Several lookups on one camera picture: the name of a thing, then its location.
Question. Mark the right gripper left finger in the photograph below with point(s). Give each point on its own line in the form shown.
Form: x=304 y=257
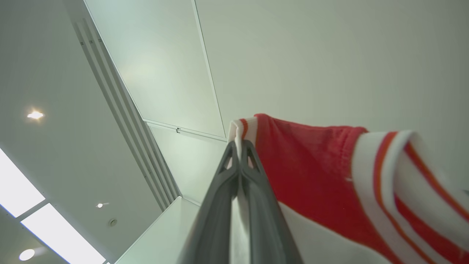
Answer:
x=212 y=227

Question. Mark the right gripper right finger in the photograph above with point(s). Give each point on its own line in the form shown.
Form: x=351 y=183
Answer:
x=267 y=227

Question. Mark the red and white sports jersey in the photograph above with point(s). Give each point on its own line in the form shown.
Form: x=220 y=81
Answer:
x=311 y=176

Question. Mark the linear ceiling air vent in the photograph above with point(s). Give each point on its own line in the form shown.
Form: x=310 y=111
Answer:
x=124 y=117

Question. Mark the round recessed ceiling spotlight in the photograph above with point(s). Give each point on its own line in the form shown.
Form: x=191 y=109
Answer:
x=99 y=205
x=35 y=115
x=26 y=254

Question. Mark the rectangular ceiling light panel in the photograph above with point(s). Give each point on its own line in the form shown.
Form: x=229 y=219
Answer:
x=16 y=187
x=62 y=234

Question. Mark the round ceiling smoke detector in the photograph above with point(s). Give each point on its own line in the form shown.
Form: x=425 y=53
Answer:
x=113 y=222

